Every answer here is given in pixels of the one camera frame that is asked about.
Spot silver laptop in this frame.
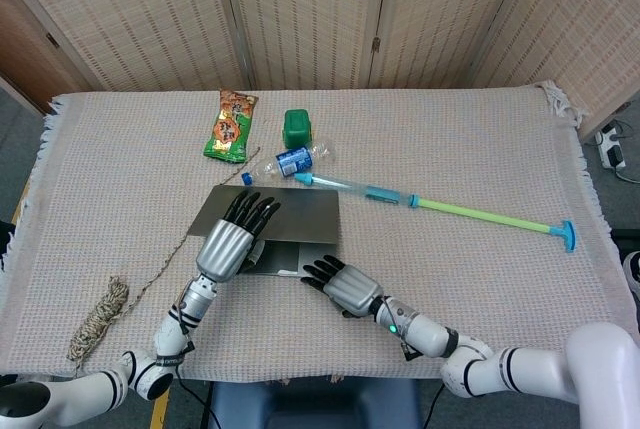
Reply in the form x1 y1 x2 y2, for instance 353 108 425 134
182 184 341 278

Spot white power strip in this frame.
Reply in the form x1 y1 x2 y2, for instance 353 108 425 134
594 123 627 170

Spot woven folding screen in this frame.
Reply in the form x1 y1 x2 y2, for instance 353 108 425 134
0 0 640 140

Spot brown white twine bundle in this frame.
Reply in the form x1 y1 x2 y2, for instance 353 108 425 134
66 146 262 380

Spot white black shoe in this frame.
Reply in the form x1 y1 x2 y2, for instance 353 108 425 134
622 251 640 308

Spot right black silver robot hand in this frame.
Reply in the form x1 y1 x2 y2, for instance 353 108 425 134
299 254 385 320

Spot green orange snack bag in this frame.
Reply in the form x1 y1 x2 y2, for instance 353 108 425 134
202 88 260 164

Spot beige woven tablecloth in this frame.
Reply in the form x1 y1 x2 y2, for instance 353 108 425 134
0 79 640 385

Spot clear bottle with blue label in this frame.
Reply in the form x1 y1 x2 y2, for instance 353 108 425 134
241 138 335 186

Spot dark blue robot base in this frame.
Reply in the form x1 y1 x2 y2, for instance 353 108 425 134
207 377 421 429

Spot blue green water pump toy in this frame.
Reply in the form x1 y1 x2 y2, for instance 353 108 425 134
293 172 577 254

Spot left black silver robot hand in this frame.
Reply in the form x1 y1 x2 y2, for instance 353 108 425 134
194 190 282 284

